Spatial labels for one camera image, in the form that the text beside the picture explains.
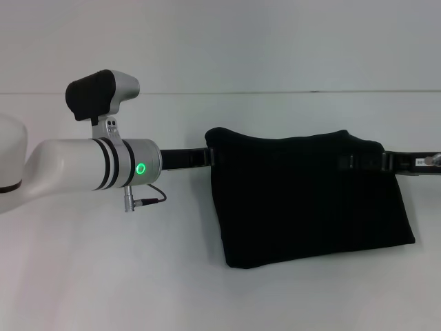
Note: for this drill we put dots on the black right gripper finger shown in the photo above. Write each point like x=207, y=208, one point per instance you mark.
x=391, y=162

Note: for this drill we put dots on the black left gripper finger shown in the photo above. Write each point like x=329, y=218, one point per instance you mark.
x=208, y=157

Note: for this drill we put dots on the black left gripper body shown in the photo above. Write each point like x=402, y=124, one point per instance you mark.
x=181, y=159

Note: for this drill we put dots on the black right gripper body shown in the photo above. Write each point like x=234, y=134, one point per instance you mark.
x=418, y=165

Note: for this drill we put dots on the black shirt with FREE print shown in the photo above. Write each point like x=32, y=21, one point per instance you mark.
x=310, y=200

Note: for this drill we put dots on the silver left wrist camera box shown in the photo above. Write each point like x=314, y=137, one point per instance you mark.
x=100, y=93

